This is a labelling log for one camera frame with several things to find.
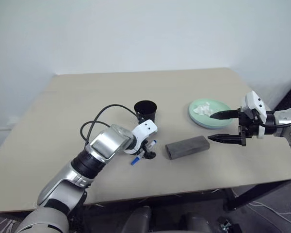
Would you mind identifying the dark rounded shape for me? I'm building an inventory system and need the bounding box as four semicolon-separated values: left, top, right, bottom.
122;205;153;233

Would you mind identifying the light blue round plate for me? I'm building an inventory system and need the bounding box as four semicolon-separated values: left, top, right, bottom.
188;106;233;129

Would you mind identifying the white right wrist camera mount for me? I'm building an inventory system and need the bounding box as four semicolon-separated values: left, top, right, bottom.
240;90;267;139

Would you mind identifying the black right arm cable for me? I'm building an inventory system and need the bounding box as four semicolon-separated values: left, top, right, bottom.
256;110;291;129

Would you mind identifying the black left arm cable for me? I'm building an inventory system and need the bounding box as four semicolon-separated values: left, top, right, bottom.
80;104;146;146

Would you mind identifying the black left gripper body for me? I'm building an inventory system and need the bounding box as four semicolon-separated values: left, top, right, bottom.
137;138;151;153

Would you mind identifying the white wall socket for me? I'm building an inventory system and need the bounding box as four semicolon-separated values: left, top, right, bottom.
6;116;20;126

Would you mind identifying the black plastic cup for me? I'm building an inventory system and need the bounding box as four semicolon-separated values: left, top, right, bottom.
133;100;158;123

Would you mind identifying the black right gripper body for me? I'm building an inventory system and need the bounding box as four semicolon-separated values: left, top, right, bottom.
237;107;260;147

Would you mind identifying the white floor cable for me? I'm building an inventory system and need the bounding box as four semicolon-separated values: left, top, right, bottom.
241;200;291;220

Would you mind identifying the crumpled white tissue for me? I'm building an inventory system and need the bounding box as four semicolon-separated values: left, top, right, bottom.
193;101;213;117

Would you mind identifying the black metal table frame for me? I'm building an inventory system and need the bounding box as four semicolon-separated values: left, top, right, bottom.
223;178;291;212

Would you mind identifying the black caster wheel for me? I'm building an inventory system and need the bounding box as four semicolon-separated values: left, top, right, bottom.
217;216;242;233

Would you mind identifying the mint green round plate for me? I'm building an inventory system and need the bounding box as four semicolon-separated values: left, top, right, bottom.
188;98;233;125

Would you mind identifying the white marker with blue caps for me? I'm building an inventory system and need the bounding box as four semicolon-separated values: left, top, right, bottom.
130;139;158;166

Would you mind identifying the grey sponge block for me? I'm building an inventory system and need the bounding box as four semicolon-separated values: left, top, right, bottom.
165;135;210;160

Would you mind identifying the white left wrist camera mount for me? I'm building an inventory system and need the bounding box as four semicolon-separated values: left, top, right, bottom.
123;119;158;154

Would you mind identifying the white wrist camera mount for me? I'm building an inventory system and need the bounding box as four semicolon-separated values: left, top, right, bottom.
123;119;158;154
240;90;267;139

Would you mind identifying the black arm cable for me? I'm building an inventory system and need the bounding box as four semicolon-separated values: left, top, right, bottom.
80;104;146;146
256;110;291;129

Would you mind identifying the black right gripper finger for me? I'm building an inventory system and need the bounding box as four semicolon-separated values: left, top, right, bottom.
209;109;240;120
207;133;243;145

